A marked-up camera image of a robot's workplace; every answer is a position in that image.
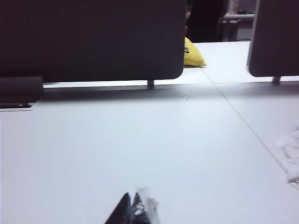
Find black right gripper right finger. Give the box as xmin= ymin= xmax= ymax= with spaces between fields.
xmin=130 ymin=186 xmax=161 ymax=224

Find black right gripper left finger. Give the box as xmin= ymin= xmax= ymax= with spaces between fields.
xmin=104 ymin=192 xmax=132 ymax=224

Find white crumpled cloth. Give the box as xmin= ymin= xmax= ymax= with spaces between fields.
xmin=277 ymin=125 xmax=299 ymax=184

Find yellow bag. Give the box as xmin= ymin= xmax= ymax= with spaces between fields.
xmin=183 ymin=37 xmax=207 ymax=67

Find dark grey desk divider panel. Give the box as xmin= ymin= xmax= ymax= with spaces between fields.
xmin=0 ymin=0 xmax=187 ymax=84
xmin=247 ymin=0 xmax=299 ymax=78

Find person in black clothing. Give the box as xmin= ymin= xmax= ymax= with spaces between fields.
xmin=186 ymin=0 xmax=228 ymax=44

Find background office desk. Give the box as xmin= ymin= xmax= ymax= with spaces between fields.
xmin=218 ymin=11 xmax=256 ymax=43

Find grey desk cable flap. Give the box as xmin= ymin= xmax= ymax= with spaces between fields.
xmin=0 ymin=76 xmax=44 ymax=109

